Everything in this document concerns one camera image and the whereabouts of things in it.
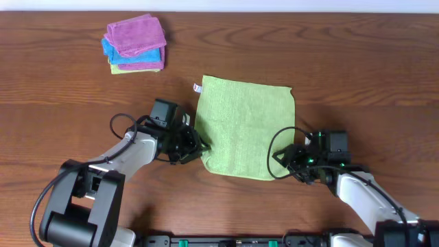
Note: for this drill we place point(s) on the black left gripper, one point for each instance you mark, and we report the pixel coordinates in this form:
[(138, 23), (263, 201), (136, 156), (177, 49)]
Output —
[(187, 145)]

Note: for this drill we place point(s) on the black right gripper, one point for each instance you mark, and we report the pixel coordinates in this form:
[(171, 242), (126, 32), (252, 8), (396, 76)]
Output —
[(295, 151)]

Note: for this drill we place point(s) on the light green microfiber cloth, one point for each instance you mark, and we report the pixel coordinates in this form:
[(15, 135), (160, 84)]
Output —
[(243, 124)]

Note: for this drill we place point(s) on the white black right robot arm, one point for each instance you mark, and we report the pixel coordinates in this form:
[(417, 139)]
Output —
[(388, 220)]

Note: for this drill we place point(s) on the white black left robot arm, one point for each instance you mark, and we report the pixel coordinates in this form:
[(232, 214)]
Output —
[(81, 205)]

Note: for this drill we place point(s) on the lower folded purple cloth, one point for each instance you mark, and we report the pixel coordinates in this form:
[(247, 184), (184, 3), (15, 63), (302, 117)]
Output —
[(145, 65)]

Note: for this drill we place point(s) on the folded purple cloth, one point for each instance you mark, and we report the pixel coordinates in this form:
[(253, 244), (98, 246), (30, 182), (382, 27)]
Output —
[(145, 65), (134, 36)]

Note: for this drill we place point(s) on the bottom folded green cloth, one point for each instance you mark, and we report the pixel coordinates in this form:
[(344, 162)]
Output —
[(115, 70)]

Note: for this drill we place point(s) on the folded blue cloth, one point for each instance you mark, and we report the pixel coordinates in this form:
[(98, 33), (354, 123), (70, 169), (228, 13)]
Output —
[(115, 58)]

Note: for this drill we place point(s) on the top folded purple cloth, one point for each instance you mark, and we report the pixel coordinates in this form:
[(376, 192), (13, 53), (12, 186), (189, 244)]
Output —
[(134, 36)]

